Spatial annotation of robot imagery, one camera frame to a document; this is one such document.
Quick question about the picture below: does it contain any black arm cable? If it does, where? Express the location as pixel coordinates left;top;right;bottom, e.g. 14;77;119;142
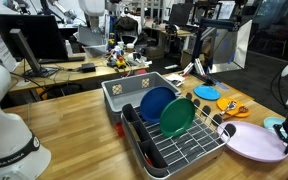
269;70;286;108

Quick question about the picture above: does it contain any black power adapter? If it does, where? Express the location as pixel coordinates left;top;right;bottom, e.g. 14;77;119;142
80;62;97;73

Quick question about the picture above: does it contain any dark blue plate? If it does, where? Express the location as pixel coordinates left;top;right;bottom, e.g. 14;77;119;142
139;85;177;125

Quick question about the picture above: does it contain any green plate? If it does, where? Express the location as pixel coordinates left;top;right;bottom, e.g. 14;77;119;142
159;97;197;139

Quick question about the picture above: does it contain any black camera stand frame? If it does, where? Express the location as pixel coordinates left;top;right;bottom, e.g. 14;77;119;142
191;17;242;86

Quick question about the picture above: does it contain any white bottle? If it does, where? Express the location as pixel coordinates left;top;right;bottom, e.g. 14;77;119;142
64;39;74;57

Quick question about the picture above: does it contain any wooden desk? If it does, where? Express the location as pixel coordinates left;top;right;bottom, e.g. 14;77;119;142
7;52;151;94

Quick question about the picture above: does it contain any grey monitor stand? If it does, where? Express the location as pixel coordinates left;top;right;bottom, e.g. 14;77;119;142
9;28;60;78

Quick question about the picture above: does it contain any white background robot part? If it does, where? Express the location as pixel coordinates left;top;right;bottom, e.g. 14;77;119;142
78;0;107;32

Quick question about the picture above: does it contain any black computer monitor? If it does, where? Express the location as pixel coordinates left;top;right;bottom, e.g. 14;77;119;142
0;13;69;62

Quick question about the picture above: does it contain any metal dish rack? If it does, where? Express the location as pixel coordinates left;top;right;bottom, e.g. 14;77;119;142
120;92;237;180

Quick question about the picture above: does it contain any light blue plate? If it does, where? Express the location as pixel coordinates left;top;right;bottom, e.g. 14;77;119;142
193;84;222;102

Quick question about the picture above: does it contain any white headset device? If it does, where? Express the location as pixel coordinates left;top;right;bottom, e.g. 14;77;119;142
127;51;154;67

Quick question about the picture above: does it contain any white foam board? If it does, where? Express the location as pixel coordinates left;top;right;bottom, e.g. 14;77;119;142
232;19;254;70

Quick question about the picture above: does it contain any grey utensil caddy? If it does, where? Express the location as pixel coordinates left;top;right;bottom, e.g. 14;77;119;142
121;102;169;178

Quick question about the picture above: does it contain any blue tape strip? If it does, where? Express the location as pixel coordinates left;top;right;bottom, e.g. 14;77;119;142
213;80;231;91

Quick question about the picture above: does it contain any orange plate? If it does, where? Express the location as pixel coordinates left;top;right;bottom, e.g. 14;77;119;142
216;96;252;119

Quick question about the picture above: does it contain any black background monitor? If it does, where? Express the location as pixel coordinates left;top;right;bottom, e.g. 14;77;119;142
168;2;195;28

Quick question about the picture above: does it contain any silver ladle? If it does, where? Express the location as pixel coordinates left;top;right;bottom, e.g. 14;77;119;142
219;100;239;117

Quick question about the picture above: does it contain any grey plastic bin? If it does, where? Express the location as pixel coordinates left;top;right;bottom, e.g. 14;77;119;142
101;71;182;125

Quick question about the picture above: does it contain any white office chair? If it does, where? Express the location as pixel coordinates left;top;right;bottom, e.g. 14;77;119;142
119;30;140;46

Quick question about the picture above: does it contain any grey bin lid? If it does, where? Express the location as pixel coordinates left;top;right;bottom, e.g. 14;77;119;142
76;24;108;47

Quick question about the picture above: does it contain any clear plastic bin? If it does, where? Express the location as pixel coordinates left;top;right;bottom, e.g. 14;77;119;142
82;43;109;59

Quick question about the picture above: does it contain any pink plate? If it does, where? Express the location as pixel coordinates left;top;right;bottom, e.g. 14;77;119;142
216;120;288;164

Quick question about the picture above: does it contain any black jacket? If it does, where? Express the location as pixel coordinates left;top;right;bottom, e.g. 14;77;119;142
113;15;142;46

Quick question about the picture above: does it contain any brown wooden spoon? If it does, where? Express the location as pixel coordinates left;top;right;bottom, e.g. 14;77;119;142
220;105;250;122

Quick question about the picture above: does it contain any yellow red toy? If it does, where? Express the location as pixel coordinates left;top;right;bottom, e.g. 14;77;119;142
115;55;128;70

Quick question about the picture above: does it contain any black keyboard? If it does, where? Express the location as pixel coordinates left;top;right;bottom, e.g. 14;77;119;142
37;55;86;65

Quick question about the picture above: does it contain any cardboard box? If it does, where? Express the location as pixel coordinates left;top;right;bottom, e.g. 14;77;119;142
145;45;165;61

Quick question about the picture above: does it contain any teal plate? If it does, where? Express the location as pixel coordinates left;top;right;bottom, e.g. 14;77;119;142
262;116;288;148

